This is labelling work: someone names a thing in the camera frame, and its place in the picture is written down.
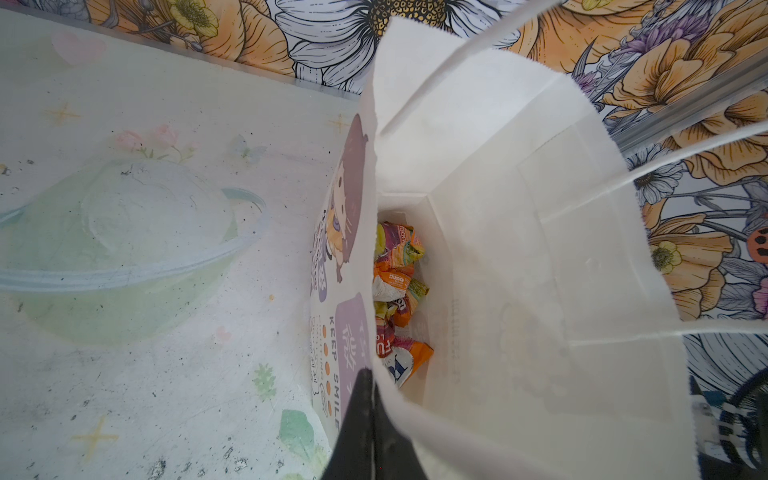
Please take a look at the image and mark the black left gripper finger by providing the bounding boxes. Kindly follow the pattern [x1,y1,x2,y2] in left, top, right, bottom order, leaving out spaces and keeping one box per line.
[322,369,427,480]

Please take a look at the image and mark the orange Fox's fruits candy bag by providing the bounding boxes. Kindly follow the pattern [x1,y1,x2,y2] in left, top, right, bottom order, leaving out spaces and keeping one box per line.
[372,222,430,328]

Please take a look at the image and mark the white flower-print paper bag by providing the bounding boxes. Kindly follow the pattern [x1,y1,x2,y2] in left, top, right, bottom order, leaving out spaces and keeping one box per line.
[276,1,767,479]

